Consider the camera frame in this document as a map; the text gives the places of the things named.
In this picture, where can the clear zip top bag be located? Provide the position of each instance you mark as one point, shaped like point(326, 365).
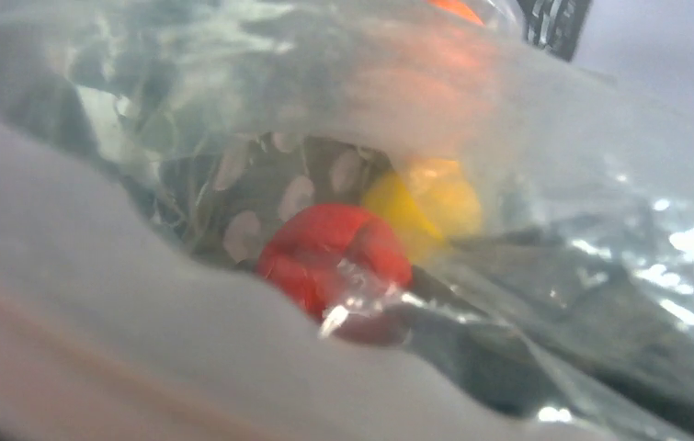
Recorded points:
point(149, 150)

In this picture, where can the fake orange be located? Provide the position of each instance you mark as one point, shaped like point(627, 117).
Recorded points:
point(457, 8)

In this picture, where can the fake yellow pear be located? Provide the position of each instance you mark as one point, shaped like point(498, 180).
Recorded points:
point(428, 203)

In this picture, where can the fake red tomato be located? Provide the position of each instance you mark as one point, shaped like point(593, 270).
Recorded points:
point(302, 257)

